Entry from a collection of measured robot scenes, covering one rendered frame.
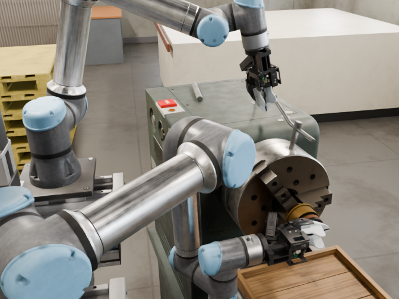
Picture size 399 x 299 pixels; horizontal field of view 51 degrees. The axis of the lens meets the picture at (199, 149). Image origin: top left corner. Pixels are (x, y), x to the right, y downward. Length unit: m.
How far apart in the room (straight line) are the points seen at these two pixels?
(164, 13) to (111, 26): 6.47
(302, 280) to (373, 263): 1.59
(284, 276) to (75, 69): 0.87
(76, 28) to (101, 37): 6.30
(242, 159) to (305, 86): 3.82
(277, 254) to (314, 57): 3.65
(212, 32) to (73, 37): 0.43
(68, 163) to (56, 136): 0.09
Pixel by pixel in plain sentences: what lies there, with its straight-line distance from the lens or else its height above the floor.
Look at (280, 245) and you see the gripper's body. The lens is 1.09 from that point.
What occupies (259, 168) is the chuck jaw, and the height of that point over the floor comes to 1.20.
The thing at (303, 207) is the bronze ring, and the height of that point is 1.12.
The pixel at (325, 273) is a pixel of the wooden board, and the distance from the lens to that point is 1.36.
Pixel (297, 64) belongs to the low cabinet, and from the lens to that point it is 4.53.
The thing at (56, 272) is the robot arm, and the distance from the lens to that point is 0.67.
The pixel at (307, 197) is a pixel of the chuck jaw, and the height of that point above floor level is 1.10.
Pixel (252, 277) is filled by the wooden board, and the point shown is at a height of 0.88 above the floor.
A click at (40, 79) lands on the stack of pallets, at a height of 0.87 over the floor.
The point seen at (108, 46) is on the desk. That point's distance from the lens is 7.59.
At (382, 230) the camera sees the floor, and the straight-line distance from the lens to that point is 3.20.
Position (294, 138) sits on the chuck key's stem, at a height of 1.27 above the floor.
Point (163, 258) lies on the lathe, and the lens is 1.92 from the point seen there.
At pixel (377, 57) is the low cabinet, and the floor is 0.70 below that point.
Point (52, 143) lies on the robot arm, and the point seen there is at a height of 1.29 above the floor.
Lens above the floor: 1.77
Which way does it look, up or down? 26 degrees down
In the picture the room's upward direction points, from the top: 1 degrees counter-clockwise
